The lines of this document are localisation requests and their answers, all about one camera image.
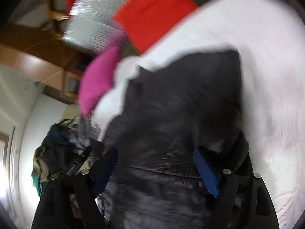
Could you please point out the pile of dark clothes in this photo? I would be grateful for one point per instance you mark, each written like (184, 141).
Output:
(67, 145)

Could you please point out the wooden chair frame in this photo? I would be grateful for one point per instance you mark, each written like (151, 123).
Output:
(58, 17)

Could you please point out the magenta pillow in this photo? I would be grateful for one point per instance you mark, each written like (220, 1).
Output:
(97, 78)

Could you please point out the white bedspread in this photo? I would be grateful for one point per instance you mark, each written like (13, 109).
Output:
(269, 37)

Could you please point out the red pillow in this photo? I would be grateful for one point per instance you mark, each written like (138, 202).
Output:
(146, 21)

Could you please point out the silver insulation foil sheet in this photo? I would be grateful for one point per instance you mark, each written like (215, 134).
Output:
(91, 28)

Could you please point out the wooden wardrobe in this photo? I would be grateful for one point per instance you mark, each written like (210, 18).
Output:
(39, 56)

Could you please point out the black quilted puffer jacket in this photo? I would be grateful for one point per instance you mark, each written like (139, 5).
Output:
(193, 103)

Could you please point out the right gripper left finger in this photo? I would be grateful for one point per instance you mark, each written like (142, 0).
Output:
(69, 201)

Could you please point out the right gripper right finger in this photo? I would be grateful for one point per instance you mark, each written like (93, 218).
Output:
(257, 209)

